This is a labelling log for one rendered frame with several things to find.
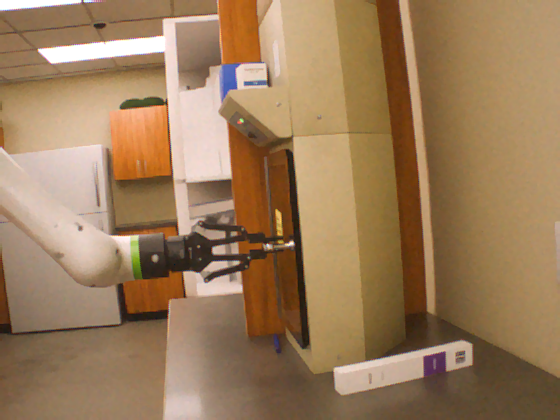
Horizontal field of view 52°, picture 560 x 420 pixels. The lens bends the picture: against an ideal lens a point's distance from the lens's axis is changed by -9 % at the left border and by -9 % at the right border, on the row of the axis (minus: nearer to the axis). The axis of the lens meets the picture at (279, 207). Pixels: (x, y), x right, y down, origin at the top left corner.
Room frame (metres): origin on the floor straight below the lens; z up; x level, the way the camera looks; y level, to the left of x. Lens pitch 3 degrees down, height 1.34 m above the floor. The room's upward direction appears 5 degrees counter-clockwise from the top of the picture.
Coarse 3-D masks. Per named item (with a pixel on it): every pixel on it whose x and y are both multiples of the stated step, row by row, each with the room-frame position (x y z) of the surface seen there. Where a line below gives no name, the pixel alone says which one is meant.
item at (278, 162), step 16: (272, 160) 1.39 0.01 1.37; (288, 160) 1.20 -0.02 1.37; (272, 176) 1.41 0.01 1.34; (288, 176) 1.20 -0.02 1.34; (272, 192) 1.43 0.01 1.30; (288, 192) 1.21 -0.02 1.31; (272, 208) 1.46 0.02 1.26; (288, 208) 1.23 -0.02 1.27; (288, 224) 1.24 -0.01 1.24; (288, 256) 1.28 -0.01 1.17; (288, 272) 1.30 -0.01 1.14; (288, 288) 1.32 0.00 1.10; (288, 304) 1.34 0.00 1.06; (288, 320) 1.36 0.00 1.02; (304, 320) 1.20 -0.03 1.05; (304, 336) 1.20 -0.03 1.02
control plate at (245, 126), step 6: (234, 120) 1.39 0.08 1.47; (246, 120) 1.28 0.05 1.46; (240, 126) 1.41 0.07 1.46; (246, 126) 1.35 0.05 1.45; (252, 126) 1.29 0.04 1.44; (246, 132) 1.42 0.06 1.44; (258, 132) 1.30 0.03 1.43; (252, 138) 1.44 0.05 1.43; (258, 138) 1.37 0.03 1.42; (264, 138) 1.31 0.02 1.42
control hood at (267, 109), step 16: (240, 96) 1.18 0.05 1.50; (256, 96) 1.18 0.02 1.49; (272, 96) 1.19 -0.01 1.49; (288, 96) 1.19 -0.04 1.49; (224, 112) 1.40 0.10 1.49; (240, 112) 1.25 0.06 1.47; (256, 112) 1.18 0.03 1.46; (272, 112) 1.18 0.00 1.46; (288, 112) 1.19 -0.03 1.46; (272, 128) 1.18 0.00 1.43; (288, 128) 1.19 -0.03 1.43; (256, 144) 1.49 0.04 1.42; (272, 144) 1.42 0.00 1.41
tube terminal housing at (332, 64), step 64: (320, 0) 1.20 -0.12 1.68; (320, 64) 1.20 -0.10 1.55; (320, 128) 1.20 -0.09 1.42; (384, 128) 1.34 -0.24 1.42; (320, 192) 1.20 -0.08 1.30; (384, 192) 1.32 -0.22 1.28; (320, 256) 1.20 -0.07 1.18; (384, 256) 1.30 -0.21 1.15; (320, 320) 1.19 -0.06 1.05; (384, 320) 1.28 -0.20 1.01
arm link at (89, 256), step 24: (0, 168) 1.07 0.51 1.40; (0, 192) 1.06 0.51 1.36; (24, 192) 1.07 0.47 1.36; (24, 216) 1.07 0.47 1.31; (48, 216) 1.07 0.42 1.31; (72, 216) 1.09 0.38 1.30; (48, 240) 1.07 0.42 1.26; (72, 240) 1.06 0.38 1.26; (96, 240) 1.08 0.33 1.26; (72, 264) 1.06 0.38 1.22; (96, 264) 1.06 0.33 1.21; (120, 264) 1.17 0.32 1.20
